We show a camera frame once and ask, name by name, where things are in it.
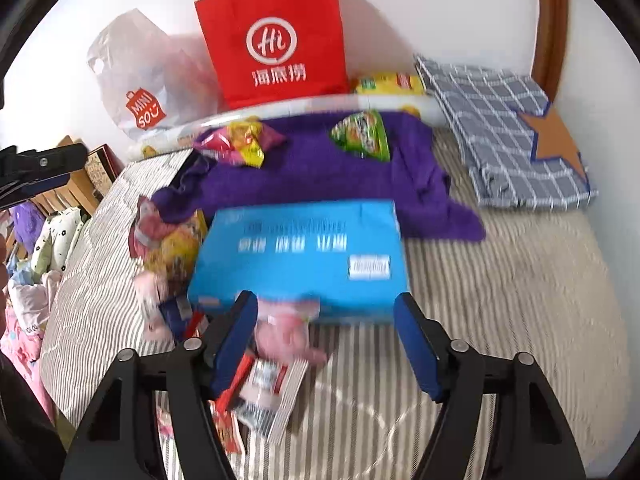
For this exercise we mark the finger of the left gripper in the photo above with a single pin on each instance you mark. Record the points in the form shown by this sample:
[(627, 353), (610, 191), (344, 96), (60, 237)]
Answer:
[(32, 166), (18, 192)]

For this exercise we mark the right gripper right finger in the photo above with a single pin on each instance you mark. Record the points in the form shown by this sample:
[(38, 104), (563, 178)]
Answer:
[(530, 437)]

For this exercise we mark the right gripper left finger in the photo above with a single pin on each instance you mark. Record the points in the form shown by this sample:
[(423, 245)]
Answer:
[(118, 436)]

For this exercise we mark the pale pink wafer packet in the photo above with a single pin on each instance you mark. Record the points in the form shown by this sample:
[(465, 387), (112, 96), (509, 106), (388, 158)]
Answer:
[(151, 291)]

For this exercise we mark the white red sachet packet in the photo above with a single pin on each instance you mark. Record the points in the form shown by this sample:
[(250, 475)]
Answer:
[(267, 397)]

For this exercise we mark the yellow snack bag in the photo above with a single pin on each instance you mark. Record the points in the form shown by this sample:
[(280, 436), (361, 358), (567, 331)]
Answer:
[(176, 257)]

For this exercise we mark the small pink snack packet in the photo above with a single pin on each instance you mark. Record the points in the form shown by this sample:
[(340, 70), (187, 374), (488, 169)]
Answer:
[(282, 331)]

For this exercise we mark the pink yellow chip bag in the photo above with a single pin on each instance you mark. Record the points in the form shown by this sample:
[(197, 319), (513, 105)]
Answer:
[(240, 143)]

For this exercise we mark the blue tissue pack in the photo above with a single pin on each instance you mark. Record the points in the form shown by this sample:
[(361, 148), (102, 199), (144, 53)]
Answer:
[(346, 255)]

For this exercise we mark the green snack bag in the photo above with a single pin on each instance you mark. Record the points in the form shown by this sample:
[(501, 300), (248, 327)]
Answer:
[(362, 134)]

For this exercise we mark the red snack packet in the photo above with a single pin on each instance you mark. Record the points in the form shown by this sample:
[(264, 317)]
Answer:
[(224, 418)]

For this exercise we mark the pink silver snack bag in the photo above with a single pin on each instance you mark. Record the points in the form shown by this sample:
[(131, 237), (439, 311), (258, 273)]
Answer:
[(148, 229)]

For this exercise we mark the blue cookie packet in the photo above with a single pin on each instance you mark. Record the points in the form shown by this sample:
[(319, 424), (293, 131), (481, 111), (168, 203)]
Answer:
[(177, 313)]

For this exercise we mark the white dotted pillow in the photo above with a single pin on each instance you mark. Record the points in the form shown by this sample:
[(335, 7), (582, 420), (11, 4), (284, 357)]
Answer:
[(58, 237)]

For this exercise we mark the wooden headboard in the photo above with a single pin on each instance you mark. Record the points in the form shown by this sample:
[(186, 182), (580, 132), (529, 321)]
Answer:
[(76, 192)]

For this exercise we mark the pink cartoon bedding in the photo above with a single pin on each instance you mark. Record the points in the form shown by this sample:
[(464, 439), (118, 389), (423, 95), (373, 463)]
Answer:
[(27, 315)]

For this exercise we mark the white plastic Miniso bag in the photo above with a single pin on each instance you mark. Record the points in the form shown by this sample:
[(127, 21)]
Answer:
[(147, 81)]

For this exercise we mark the grey plaid star bag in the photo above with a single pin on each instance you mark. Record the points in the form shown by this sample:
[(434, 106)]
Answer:
[(512, 139)]

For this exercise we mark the purple towel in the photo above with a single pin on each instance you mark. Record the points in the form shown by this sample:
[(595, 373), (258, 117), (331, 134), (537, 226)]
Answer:
[(309, 167)]

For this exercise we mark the red paper shopping bag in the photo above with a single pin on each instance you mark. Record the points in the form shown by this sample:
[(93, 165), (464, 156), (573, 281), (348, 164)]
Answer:
[(274, 50)]

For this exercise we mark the yellow tea packet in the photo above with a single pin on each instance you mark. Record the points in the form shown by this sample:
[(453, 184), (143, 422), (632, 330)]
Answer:
[(393, 84)]

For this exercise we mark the patterned picture frame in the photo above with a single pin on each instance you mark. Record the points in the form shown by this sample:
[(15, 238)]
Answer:
[(103, 168)]

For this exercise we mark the brown door frame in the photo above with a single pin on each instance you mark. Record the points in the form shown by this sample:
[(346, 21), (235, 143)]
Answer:
[(550, 45)]

